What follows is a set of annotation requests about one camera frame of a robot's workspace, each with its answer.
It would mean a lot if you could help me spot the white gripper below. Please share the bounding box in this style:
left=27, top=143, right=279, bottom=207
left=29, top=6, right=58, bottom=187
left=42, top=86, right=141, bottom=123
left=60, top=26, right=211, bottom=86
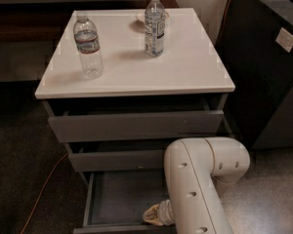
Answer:
left=143, top=199, right=175, bottom=226

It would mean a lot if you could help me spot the grey bottom drawer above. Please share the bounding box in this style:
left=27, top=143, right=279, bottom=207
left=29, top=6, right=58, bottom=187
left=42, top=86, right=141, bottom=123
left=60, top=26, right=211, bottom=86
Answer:
left=73, top=170, right=177, bottom=234

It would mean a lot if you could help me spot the grey drawer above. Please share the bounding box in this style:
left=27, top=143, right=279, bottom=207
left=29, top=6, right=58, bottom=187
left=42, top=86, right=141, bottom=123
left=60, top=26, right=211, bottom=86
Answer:
left=46, top=96, right=224, bottom=142
left=73, top=170, right=177, bottom=234
left=68, top=138, right=173, bottom=172

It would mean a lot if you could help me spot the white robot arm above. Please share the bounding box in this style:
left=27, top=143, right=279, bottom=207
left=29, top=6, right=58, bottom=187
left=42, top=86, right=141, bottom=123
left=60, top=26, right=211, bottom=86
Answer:
left=143, top=137, right=250, bottom=234

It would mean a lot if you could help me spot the grey middle drawer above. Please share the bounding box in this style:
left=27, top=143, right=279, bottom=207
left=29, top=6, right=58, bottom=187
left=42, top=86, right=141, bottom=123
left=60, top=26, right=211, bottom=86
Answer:
left=68, top=138, right=173, bottom=172

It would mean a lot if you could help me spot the white-top grey drawer cabinet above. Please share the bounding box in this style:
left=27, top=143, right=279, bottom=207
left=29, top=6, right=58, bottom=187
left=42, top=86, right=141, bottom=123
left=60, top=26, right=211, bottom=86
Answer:
left=34, top=8, right=236, bottom=234

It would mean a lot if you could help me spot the grey top drawer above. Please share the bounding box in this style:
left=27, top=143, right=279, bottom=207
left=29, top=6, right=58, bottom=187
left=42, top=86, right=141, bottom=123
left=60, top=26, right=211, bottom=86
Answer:
left=46, top=96, right=224, bottom=142

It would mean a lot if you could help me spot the clear bottle red-blue label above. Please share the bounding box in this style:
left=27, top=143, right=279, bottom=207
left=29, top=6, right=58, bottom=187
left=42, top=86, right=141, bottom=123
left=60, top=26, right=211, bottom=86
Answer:
left=73, top=15, right=104, bottom=79

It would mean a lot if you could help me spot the clear bottle white cap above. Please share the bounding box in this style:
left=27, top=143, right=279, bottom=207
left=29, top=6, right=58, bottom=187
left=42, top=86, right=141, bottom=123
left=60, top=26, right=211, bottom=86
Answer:
left=145, top=0, right=165, bottom=57

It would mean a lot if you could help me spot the dark counter cabinet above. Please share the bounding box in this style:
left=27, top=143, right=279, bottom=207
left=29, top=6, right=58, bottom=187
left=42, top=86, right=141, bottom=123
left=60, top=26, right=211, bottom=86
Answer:
left=216, top=0, right=293, bottom=149

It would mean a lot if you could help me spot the dark wooden bench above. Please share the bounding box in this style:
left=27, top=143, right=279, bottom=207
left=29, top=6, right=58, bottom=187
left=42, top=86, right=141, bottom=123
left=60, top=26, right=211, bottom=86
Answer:
left=0, top=0, right=180, bottom=45

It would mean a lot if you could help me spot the orange power cable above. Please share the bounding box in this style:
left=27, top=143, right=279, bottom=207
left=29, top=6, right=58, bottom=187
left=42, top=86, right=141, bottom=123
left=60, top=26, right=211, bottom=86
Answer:
left=20, top=0, right=243, bottom=234

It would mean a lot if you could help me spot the white wall outlet plate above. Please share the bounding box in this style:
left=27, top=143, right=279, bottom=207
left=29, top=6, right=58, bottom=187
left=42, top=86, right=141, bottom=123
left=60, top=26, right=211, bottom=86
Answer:
left=275, top=27, right=293, bottom=53

